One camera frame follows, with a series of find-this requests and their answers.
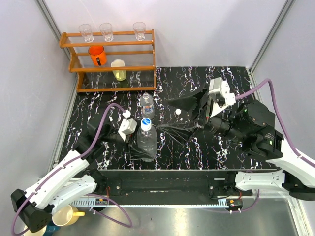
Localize wooden three-tier rack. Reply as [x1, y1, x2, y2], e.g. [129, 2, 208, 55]
[59, 30, 157, 93]

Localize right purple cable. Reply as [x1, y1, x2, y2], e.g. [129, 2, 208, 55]
[201, 78, 315, 213]

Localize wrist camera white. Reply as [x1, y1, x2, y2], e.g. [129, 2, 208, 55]
[118, 118, 137, 141]
[208, 77, 236, 118]

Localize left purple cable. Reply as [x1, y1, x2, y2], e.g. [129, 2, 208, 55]
[11, 103, 133, 236]

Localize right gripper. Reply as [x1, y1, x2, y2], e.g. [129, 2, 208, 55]
[155, 82, 245, 145]

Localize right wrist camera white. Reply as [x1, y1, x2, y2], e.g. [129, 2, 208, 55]
[208, 77, 236, 118]

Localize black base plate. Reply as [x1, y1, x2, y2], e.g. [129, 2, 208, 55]
[88, 168, 260, 206]

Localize labelled clear plastic bottle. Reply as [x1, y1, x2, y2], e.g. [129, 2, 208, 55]
[140, 92, 155, 120]

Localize pale yellow cup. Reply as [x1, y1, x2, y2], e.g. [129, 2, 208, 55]
[111, 59, 126, 81]

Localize left drinking glass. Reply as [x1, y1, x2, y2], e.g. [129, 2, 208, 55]
[79, 24, 94, 43]

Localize yellow mug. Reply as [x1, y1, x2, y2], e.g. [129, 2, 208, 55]
[52, 205, 85, 227]

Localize middle drinking glass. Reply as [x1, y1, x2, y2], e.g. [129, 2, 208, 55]
[99, 23, 114, 42]

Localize purple cable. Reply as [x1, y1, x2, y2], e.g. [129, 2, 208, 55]
[201, 78, 315, 213]
[11, 103, 133, 236]

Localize right drinking glass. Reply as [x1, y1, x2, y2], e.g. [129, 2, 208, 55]
[133, 22, 146, 41]

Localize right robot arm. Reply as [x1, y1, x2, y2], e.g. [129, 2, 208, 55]
[159, 89, 315, 201]

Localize dark blue mug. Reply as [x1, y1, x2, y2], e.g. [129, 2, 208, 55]
[23, 221, 61, 236]

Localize orange mug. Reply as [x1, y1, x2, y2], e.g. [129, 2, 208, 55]
[88, 46, 107, 66]

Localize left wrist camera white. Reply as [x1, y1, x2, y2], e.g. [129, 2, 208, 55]
[118, 118, 137, 141]

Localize drinking glass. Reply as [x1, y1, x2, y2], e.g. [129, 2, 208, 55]
[79, 24, 94, 43]
[99, 23, 114, 42]
[133, 22, 146, 41]

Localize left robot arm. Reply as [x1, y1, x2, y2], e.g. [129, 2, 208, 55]
[11, 118, 152, 233]

